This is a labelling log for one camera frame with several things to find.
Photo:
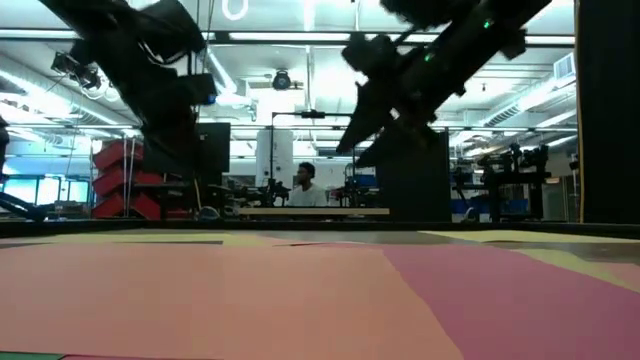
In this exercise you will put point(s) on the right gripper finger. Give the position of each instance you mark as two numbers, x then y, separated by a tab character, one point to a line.
385	142
367	120

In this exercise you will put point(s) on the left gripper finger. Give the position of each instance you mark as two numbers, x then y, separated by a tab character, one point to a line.
170	150

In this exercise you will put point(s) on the orange paper sheet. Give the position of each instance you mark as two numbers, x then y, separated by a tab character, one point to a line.
200	300

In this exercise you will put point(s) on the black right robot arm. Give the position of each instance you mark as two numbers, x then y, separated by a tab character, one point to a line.
475	40

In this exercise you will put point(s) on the black monitor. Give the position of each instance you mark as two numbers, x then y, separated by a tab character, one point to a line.
215	150

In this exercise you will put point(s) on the black divider board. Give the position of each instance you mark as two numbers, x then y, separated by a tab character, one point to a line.
415	190

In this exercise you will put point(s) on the person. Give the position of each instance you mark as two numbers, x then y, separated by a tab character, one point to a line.
307	196

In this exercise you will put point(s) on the white pillar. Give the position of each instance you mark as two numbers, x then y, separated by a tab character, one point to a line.
265	155

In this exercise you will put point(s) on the black background robot arms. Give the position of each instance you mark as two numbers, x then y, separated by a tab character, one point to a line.
272	192

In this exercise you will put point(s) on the black background robot workstation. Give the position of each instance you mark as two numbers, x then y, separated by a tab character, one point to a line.
515	177

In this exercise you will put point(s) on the blue board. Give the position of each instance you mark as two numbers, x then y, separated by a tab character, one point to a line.
520	206

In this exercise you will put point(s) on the white air vent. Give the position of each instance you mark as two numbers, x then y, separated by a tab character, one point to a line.
565	66

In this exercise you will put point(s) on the black slanted bar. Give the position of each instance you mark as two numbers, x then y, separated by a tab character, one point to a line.
22	210

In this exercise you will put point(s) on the black partition panel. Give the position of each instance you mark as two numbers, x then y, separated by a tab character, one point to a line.
610	100

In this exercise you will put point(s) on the red paper sheet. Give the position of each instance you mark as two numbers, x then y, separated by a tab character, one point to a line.
525	310

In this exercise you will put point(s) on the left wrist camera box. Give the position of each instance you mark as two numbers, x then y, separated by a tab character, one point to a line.
197	90

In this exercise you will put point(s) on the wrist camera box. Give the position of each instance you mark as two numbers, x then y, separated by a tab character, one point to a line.
197	90
370	52

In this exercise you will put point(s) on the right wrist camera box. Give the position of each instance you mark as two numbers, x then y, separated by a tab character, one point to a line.
370	52

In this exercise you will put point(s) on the silver ceiling duct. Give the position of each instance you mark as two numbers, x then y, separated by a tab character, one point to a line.
232	97

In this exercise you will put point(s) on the black ceiling camera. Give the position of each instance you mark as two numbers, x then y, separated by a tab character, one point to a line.
281	81

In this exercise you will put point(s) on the black ceiling light rail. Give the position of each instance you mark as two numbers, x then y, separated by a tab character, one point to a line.
222	36

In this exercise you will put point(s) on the black aluminium table frame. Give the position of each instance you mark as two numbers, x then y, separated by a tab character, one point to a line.
320	226

